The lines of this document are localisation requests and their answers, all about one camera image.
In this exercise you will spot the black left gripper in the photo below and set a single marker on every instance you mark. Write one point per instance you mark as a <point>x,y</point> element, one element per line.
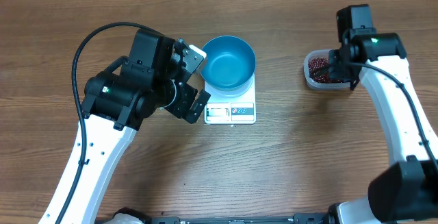
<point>181,109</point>

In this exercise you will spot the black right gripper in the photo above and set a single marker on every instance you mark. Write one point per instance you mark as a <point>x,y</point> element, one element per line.
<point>334,71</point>

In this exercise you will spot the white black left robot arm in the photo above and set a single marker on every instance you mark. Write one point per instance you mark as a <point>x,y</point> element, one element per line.
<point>116,101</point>

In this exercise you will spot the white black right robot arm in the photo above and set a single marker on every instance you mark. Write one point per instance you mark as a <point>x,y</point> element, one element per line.
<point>407,190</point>

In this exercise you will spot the white digital kitchen scale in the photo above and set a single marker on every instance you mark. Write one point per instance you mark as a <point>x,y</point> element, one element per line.
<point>236,107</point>

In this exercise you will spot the teal plastic bowl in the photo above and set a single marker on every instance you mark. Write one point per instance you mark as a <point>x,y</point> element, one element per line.
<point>231,62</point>

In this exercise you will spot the red adzuki beans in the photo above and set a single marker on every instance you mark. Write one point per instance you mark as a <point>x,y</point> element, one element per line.
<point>318,71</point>

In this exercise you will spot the clear plastic bean container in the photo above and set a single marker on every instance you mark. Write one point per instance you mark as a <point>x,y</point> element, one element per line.
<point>318,86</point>

